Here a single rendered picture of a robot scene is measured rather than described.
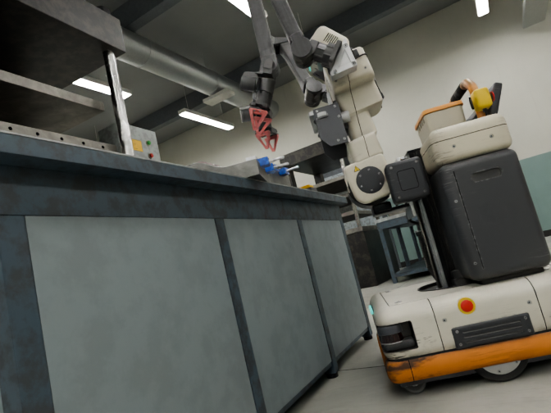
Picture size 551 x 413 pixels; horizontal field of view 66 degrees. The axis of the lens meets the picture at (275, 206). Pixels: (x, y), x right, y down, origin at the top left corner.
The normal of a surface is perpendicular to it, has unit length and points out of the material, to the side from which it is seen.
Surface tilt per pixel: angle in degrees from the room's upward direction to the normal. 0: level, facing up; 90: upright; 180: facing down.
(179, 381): 90
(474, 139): 90
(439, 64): 90
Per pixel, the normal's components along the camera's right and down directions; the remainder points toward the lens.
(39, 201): 0.87, -0.27
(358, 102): -0.18, -0.11
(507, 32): -0.48, -0.02
